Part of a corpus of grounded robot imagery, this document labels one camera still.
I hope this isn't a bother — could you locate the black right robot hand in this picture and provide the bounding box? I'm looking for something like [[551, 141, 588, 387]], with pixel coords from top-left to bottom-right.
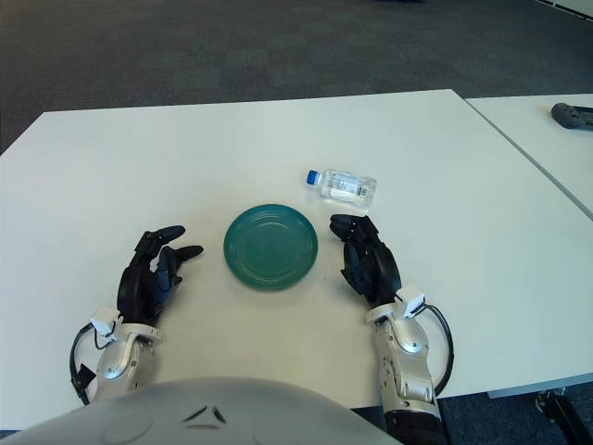
[[328, 212, 403, 310]]

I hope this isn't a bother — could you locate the clear bottle with blue cap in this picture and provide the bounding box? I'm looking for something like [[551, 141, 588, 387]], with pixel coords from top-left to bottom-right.
[[304, 169, 377, 204]]

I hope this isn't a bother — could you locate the grey robot torso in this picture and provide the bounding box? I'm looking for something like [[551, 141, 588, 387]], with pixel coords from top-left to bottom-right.
[[0, 375, 404, 445]]

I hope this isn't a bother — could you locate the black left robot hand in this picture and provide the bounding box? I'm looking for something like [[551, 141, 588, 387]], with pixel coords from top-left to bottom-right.
[[115, 224, 205, 328]]

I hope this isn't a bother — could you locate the green round plate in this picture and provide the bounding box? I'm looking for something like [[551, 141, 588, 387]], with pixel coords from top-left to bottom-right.
[[222, 202, 321, 292]]

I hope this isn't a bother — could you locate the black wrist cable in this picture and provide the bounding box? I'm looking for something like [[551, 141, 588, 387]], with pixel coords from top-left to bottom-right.
[[69, 322, 101, 407], [416, 303, 455, 400]]

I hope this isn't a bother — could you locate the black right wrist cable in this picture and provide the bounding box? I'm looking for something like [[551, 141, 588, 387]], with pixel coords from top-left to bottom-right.
[[416, 303, 455, 400]]

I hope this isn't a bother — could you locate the grey game controller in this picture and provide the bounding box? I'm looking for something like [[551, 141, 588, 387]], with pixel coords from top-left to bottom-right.
[[549, 102, 593, 130]]

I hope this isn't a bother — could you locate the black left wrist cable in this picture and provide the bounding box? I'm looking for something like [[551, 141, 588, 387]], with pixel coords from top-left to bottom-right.
[[69, 322, 101, 407]]

